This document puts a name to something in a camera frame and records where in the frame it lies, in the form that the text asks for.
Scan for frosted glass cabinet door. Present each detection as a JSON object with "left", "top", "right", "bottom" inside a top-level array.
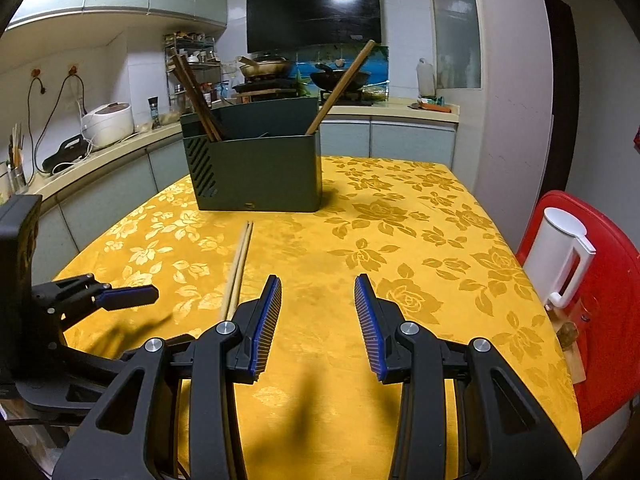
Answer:
[{"left": 430, "top": 0, "right": 483, "bottom": 91}]

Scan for beige kitchen countertop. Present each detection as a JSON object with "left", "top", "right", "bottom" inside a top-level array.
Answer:
[{"left": 0, "top": 102, "right": 460, "bottom": 211}]

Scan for black handheld vacuum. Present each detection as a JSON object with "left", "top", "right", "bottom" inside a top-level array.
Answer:
[{"left": 41, "top": 135, "right": 91, "bottom": 176}]

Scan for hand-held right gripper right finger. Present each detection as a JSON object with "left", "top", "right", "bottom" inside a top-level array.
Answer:
[{"left": 353, "top": 273, "right": 583, "bottom": 480}]

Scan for translucent plastic bottle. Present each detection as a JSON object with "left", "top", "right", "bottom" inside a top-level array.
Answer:
[{"left": 416, "top": 58, "right": 437, "bottom": 97}]

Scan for green and orange packets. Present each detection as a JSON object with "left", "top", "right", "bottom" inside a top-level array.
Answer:
[{"left": 410, "top": 96, "right": 453, "bottom": 112}]

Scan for white rice cooker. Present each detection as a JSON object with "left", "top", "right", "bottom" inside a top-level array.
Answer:
[{"left": 80, "top": 102, "right": 136, "bottom": 148}]

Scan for metal spice rack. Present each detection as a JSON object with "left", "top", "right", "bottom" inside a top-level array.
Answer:
[{"left": 164, "top": 32, "right": 218, "bottom": 111}]

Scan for white electric kettle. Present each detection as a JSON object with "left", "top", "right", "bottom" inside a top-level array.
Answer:
[{"left": 522, "top": 207, "right": 597, "bottom": 311}]

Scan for dark green utensil holder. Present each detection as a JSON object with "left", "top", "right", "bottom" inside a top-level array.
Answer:
[{"left": 180, "top": 97, "right": 323, "bottom": 212}]

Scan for yellow floral tablecloth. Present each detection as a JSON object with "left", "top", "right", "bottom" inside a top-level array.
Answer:
[{"left": 52, "top": 155, "right": 583, "bottom": 480}]

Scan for tan wooden chopstick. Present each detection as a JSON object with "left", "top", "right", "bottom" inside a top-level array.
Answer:
[{"left": 305, "top": 39, "right": 376, "bottom": 136}]

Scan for red plastic chair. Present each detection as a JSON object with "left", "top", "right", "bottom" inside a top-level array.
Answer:
[{"left": 515, "top": 190, "right": 640, "bottom": 433}]

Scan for black range hood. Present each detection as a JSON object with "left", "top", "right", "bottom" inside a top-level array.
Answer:
[{"left": 246, "top": 0, "right": 382, "bottom": 53}]

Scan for metal utensil jar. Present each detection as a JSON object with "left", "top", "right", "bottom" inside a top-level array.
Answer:
[{"left": 5, "top": 122, "right": 30, "bottom": 196}]

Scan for gas stove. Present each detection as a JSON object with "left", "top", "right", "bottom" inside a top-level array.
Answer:
[{"left": 232, "top": 79, "right": 378, "bottom": 106}]

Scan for pale bamboo chopstick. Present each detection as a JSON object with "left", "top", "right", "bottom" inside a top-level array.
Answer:
[
  {"left": 227, "top": 221, "right": 254, "bottom": 321},
  {"left": 221, "top": 221, "right": 250, "bottom": 322}
]

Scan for black wok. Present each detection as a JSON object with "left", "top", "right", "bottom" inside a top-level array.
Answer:
[{"left": 309, "top": 62, "right": 373, "bottom": 92}]

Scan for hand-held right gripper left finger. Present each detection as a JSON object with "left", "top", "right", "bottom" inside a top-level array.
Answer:
[{"left": 52, "top": 274, "right": 283, "bottom": 480}]

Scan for dark wooden door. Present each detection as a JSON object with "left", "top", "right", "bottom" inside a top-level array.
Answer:
[{"left": 542, "top": 0, "right": 573, "bottom": 191}]

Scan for black power cable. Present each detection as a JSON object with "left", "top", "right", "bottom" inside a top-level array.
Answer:
[
  {"left": 27, "top": 72, "right": 48, "bottom": 176},
  {"left": 37, "top": 67, "right": 81, "bottom": 171}
]

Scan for blue backsplash panel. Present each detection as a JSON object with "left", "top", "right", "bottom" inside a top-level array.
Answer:
[{"left": 295, "top": 45, "right": 390, "bottom": 98}]

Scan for golden frying pan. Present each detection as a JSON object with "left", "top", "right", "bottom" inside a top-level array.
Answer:
[{"left": 237, "top": 55, "right": 296, "bottom": 80}]

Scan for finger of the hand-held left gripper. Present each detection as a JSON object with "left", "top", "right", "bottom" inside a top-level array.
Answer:
[
  {"left": 50, "top": 342, "right": 143, "bottom": 386},
  {"left": 31, "top": 273, "right": 160, "bottom": 333}
]

